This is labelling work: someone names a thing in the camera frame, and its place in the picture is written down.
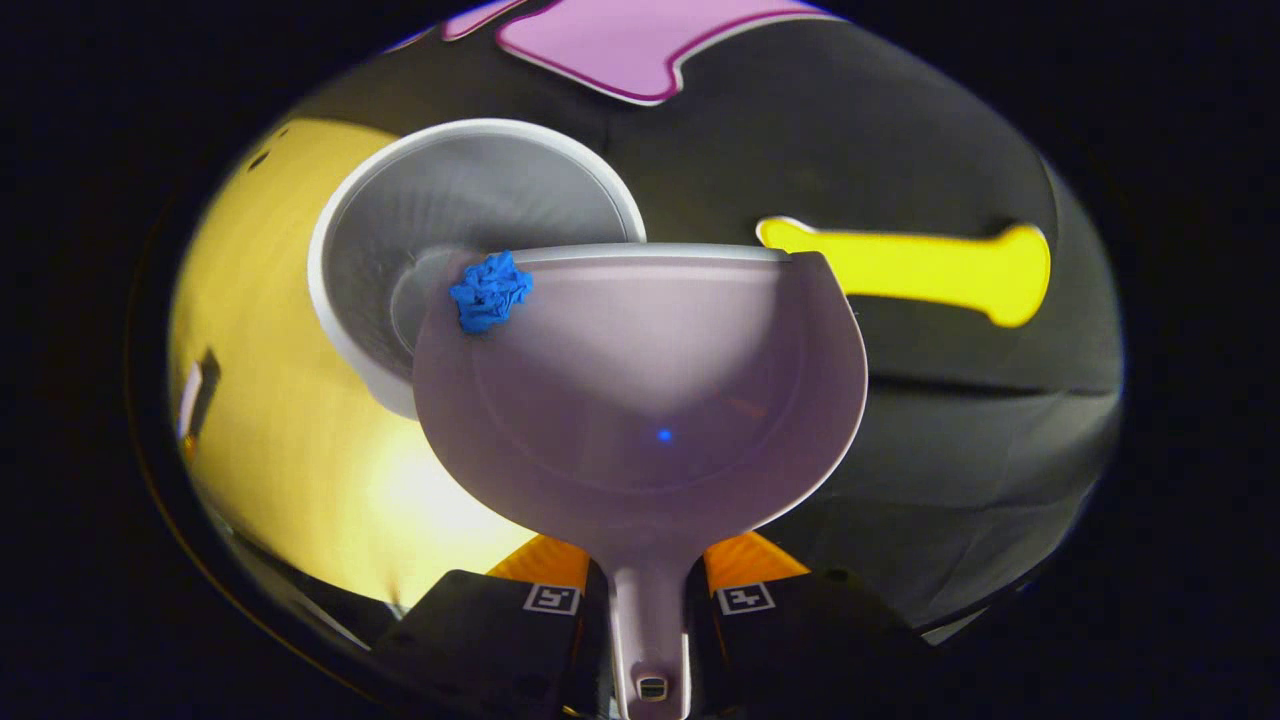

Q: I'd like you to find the blue paper trash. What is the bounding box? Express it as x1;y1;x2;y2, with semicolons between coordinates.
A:
448;250;535;336

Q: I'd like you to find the white ribbed garbage bin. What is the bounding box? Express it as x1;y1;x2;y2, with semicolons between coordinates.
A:
307;118;649;422

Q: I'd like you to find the pale lilac plastic dustpan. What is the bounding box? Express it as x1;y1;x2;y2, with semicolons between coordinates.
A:
411;243;870;720

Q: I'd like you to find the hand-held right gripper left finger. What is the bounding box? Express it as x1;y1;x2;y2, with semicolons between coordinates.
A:
388;533;614;720

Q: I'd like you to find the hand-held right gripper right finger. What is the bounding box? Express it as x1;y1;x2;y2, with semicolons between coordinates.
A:
688;531;938;720

